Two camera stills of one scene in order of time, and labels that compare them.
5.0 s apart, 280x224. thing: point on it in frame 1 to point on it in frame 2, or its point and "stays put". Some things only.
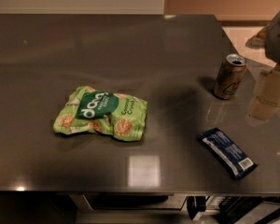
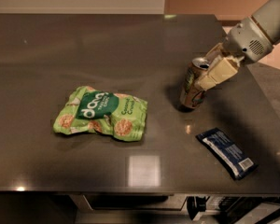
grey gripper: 279,40 to 246,40
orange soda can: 230,76 to 192,97
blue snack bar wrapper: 217,141 stays put
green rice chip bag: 91,110 stays put
